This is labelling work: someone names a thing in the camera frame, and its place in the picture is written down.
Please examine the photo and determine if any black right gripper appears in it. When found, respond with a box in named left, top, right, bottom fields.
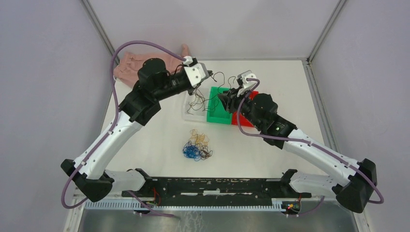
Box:
left=217, top=85, right=263, bottom=130

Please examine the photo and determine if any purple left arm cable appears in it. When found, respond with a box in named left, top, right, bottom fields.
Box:
left=60, top=40, right=190, bottom=209

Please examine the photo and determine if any green plastic bin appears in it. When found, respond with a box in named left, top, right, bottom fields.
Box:
left=206, top=87, right=232, bottom=125

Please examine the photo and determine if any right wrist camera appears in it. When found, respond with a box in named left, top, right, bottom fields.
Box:
left=236, top=70, right=260, bottom=97

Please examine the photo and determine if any clear plastic bin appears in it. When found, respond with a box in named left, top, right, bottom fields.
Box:
left=182, top=90, right=207, bottom=122

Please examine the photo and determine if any cable bundle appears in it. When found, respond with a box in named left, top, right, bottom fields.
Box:
left=182, top=129, right=214, bottom=162

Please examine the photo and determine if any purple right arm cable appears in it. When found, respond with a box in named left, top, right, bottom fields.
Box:
left=236, top=78, right=384, bottom=217

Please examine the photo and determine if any pink cloth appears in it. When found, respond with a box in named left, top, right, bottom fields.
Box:
left=112, top=52, right=182, bottom=88

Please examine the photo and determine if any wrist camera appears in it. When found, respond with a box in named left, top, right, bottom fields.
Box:
left=236, top=70, right=260, bottom=97
left=182, top=56, right=207, bottom=86

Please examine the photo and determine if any red plastic bin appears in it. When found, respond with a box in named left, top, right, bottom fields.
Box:
left=231, top=91, right=259, bottom=127

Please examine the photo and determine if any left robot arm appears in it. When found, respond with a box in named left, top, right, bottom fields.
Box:
left=61, top=58, right=213, bottom=202

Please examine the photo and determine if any thin black cable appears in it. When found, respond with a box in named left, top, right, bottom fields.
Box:
left=198, top=71, right=239, bottom=113
left=187, top=89, right=207, bottom=116

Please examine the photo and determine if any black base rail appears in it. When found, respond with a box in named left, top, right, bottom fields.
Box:
left=121, top=177, right=312, bottom=206

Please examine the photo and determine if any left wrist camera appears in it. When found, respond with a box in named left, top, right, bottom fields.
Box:
left=182, top=56, right=207, bottom=86

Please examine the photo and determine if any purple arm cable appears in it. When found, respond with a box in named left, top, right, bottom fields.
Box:
left=236, top=78, right=384, bottom=217
left=60, top=40, right=190, bottom=209

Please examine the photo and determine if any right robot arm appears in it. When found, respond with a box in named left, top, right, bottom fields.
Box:
left=218, top=88, right=384, bottom=213

